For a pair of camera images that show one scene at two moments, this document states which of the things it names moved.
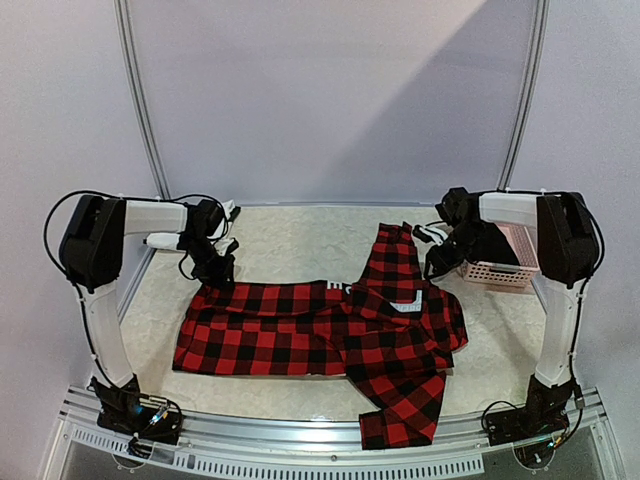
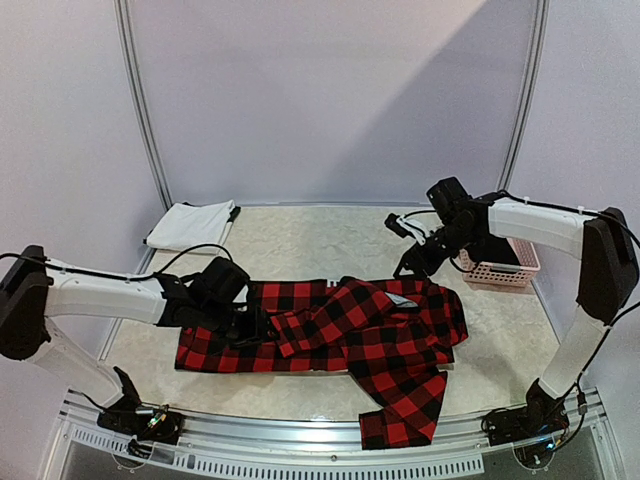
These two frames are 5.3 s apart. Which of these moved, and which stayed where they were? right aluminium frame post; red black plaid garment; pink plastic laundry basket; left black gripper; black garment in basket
Moved: left black gripper; red black plaid garment
Stayed: pink plastic laundry basket; black garment in basket; right aluminium frame post
